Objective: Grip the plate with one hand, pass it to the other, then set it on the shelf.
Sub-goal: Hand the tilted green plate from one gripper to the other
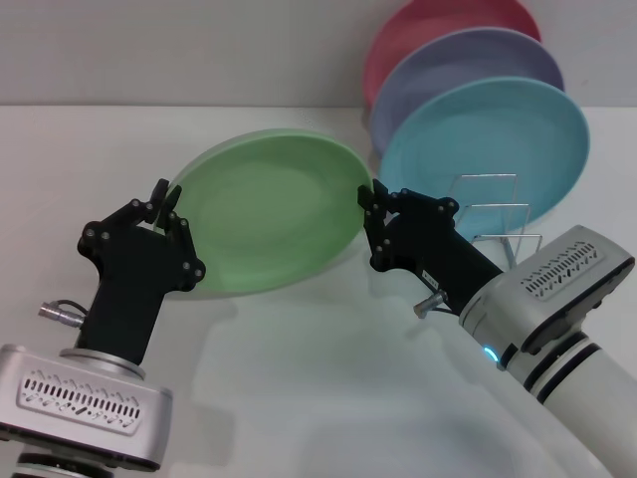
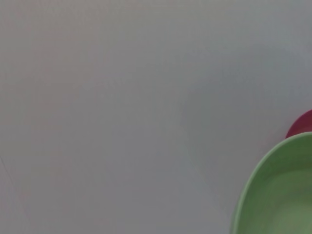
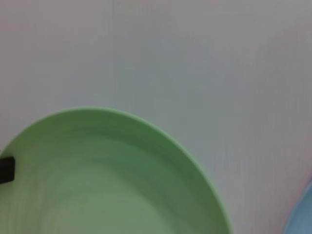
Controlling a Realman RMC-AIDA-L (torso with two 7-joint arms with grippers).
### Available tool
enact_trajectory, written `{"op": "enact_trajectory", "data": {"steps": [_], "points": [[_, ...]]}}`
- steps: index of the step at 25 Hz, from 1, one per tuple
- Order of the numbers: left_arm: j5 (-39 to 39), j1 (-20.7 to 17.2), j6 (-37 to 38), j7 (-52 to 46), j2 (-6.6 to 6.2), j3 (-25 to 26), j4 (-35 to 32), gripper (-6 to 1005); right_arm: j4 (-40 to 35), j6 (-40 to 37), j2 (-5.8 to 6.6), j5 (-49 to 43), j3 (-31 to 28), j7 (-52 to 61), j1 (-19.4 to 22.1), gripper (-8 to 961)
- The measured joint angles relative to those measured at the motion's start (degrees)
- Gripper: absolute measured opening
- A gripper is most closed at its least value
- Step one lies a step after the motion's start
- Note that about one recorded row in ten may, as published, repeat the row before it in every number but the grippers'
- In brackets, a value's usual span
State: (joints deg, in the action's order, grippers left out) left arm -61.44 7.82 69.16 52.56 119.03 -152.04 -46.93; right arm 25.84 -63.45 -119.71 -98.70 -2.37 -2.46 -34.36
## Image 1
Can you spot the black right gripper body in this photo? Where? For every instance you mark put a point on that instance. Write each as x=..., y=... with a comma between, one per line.
x=433, y=249

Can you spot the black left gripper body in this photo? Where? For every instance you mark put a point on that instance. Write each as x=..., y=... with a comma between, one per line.
x=134, y=274

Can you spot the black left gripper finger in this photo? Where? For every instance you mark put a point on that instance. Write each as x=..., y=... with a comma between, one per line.
x=122, y=219
x=186, y=254

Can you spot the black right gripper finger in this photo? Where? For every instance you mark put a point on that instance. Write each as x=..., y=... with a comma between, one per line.
x=423, y=204
x=378, y=239

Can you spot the green round plate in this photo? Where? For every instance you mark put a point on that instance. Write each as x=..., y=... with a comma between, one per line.
x=269, y=214

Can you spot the cyan round plate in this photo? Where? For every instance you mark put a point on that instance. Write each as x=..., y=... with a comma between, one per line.
x=488, y=149

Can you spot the purple round plate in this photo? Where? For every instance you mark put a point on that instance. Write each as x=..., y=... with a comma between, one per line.
x=448, y=74

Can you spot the red round plate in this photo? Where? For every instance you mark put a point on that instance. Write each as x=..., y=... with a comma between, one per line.
x=398, y=40

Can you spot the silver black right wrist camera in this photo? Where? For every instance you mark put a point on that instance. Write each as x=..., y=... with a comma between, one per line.
x=562, y=269

